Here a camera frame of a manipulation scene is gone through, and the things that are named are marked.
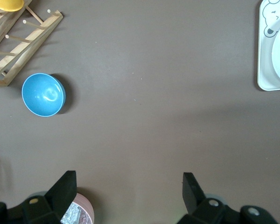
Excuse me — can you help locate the yellow cup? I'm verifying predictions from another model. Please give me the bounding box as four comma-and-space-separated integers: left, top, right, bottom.
0, 0, 25, 12

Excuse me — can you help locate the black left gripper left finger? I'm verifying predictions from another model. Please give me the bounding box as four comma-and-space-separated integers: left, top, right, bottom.
0, 170, 77, 224

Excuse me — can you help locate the brown table mat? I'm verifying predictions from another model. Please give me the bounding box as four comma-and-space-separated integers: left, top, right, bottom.
0, 0, 280, 224

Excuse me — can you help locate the wooden peg rack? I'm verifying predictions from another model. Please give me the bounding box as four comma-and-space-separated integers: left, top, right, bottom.
0, 0, 63, 87

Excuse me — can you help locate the clear crinkled ice pile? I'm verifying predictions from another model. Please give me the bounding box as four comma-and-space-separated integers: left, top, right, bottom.
60, 202, 81, 224

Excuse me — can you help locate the blue bowl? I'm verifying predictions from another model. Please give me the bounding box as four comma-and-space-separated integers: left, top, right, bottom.
21, 73, 67, 117

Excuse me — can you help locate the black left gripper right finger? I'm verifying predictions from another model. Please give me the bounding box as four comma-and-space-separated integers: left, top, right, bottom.
177, 172, 278, 224

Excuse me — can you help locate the pink bowl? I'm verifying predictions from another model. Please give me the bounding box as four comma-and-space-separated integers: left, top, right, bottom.
60, 192, 95, 224

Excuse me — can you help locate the cream bear print tray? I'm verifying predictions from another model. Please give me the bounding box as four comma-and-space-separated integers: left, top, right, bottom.
257, 0, 280, 91

